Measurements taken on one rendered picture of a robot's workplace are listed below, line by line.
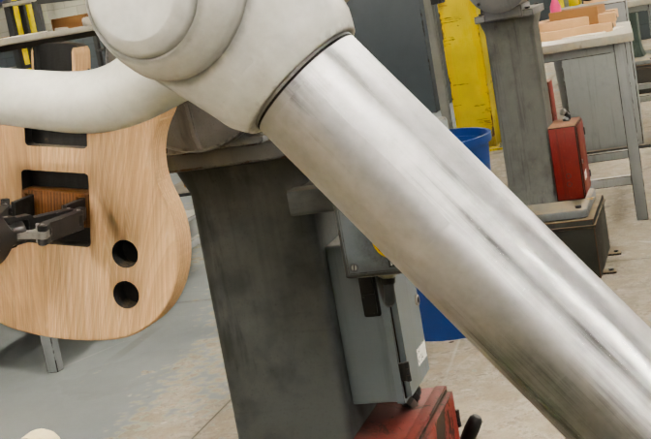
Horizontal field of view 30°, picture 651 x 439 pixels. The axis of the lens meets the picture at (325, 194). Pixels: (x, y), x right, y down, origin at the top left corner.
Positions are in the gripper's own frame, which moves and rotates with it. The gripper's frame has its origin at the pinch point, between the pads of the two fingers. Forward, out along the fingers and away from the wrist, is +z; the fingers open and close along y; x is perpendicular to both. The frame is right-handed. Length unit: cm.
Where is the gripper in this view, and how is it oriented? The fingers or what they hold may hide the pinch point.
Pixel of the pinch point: (54, 208)
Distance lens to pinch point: 166.1
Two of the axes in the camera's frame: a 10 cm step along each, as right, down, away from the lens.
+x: 0.0, -9.8, -2.0
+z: 2.9, -1.9, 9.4
